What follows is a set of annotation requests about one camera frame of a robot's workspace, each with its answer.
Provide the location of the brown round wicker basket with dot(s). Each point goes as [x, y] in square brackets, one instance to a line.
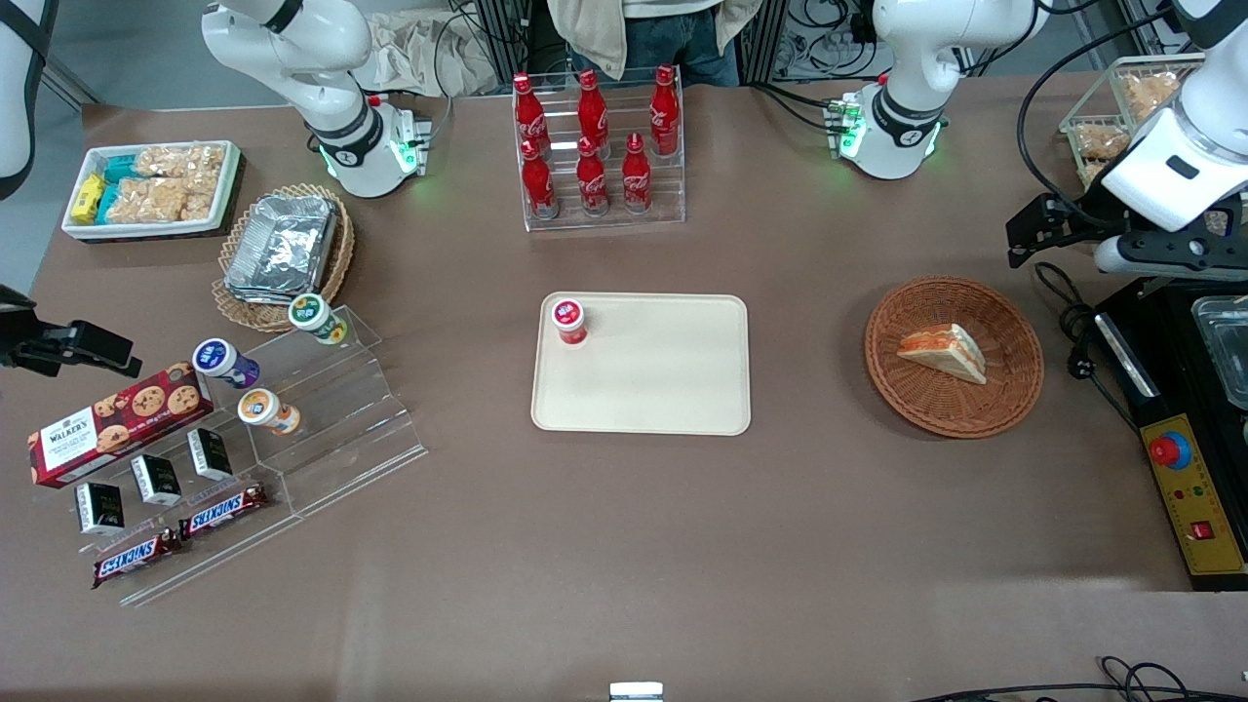
[1004, 390]

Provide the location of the triangular sandwich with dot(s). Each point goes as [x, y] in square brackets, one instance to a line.
[946, 353]

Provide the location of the clear acrylic bottle rack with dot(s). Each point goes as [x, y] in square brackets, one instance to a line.
[668, 195]

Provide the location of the cream plastic tray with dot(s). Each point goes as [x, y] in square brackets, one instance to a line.
[653, 380]

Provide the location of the beige wicker basket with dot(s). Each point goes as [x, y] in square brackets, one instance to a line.
[331, 273]

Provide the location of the gray metal bar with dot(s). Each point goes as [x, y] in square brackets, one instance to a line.
[1170, 286]

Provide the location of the red cola bottle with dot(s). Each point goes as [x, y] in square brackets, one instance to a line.
[537, 183]
[591, 180]
[636, 177]
[664, 112]
[531, 117]
[592, 112]

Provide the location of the black appliance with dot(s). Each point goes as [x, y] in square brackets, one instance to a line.
[1170, 390]

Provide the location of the Snickers chocolate bar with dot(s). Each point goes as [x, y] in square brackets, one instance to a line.
[222, 511]
[136, 558]

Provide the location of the red lid yogurt cup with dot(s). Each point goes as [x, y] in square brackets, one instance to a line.
[568, 320]

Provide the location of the red cookie box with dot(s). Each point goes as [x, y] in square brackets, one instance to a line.
[107, 429]

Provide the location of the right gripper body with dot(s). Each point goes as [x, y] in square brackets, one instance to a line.
[21, 343]

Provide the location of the clear bag of crackers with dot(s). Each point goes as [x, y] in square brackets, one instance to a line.
[156, 200]
[180, 161]

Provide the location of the blue lid yogurt cup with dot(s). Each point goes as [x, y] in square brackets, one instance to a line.
[219, 359]

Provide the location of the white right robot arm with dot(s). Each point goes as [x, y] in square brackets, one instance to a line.
[331, 117]

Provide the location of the green lid yogurt cup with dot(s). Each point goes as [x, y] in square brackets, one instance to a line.
[312, 317]

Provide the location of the clear plastic container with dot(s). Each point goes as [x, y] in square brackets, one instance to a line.
[1224, 351]

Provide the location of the teal snack packet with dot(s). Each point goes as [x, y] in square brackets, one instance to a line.
[107, 200]
[120, 169]

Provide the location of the small black carton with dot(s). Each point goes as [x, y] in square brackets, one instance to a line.
[99, 507]
[156, 480]
[210, 454]

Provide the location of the beige crumpled bag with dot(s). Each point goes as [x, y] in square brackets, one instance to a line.
[429, 54]

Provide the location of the stack of foil containers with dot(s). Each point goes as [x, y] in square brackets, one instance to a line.
[283, 244]

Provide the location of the yellow snack packet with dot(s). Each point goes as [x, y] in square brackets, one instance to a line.
[88, 198]

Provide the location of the orange lid yogurt cup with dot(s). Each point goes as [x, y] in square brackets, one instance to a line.
[263, 409]

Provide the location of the person in beige jacket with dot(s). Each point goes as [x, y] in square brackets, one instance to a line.
[624, 29]

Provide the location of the bagged rice cracker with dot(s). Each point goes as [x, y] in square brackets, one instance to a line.
[1150, 95]
[1102, 141]
[1092, 174]

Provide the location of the yellow emergency stop control box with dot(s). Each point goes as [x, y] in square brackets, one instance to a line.
[1189, 497]

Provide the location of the clear acrylic stepped display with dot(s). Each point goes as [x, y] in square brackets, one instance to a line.
[341, 419]

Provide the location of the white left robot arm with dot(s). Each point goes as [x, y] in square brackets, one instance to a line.
[912, 58]

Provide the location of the white rectangular snack tray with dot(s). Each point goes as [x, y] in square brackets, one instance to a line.
[146, 229]

